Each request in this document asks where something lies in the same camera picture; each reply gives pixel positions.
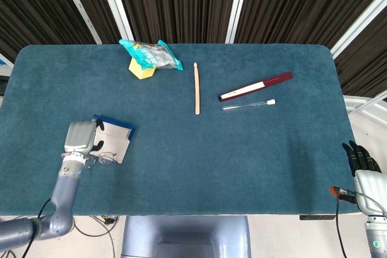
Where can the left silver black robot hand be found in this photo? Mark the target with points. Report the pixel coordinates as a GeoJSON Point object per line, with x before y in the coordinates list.
{"type": "Point", "coordinates": [79, 137]}

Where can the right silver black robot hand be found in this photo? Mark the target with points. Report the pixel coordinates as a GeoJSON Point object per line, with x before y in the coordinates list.
{"type": "Point", "coordinates": [370, 185]}

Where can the blue printed glasses case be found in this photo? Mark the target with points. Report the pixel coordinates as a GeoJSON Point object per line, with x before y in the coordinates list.
{"type": "Point", "coordinates": [116, 137]}

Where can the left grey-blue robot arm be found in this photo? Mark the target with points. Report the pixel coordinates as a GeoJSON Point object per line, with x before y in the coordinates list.
{"type": "Point", "coordinates": [65, 191]}

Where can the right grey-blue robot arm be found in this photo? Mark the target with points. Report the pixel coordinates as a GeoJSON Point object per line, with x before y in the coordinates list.
{"type": "Point", "coordinates": [376, 237]}

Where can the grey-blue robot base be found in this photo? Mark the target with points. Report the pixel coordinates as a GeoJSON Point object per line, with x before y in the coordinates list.
{"type": "Point", "coordinates": [184, 237]}

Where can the dark red flat case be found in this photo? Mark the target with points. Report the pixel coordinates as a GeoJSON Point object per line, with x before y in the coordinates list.
{"type": "Point", "coordinates": [257, 86]}

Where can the yellow cube box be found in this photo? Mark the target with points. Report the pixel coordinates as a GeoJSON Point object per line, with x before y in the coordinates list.
{"type": "Point", "coordinates": [142, 72]}

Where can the teal plastic snack bag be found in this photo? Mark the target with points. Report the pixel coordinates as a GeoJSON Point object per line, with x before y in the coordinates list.
{"type": "Point", "coordinates": [151, 55]}

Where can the wooden drumstick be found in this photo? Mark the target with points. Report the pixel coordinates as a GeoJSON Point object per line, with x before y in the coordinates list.
{"type": "Point", "coordinates": [197, 92]}

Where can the teal fabric table cover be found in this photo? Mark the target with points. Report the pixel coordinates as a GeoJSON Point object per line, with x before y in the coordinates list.
{"type": "Point", "coordinates": [211, 155]}

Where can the glass test tube white stopper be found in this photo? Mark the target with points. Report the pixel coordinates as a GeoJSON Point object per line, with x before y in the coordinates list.
{"type": "Point", "coordinates": [248, 105]}

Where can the dark brown pleated curtain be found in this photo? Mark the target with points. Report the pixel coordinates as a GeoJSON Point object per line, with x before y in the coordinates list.
{"type": "Point", "coordinates": [181, 4]}

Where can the white metal rack frame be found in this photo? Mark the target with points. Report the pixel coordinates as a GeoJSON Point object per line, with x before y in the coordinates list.
{"type": "Point", "coordinates": [367, 104]}

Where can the white frame post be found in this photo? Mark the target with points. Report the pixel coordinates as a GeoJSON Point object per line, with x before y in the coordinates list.
{"type": "Point", "coordinates": [359, 25]}
{"type": "Point", "coordinates": [116, 7]}
{"type": "Point", "coordinates": [78, 7]}
{"type": "Point", "coordinates": [237, 7]}

